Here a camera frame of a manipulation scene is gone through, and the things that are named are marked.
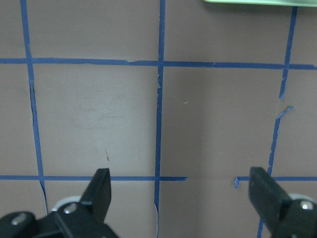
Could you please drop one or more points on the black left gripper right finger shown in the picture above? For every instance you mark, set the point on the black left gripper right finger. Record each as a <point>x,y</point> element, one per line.
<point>286,215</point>

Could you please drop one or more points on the light green plastic tray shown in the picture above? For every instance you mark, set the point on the light green plastic tray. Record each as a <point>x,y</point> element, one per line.
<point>300,3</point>

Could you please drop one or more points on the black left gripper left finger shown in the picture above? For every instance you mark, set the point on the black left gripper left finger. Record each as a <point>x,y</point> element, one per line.
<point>84,218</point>

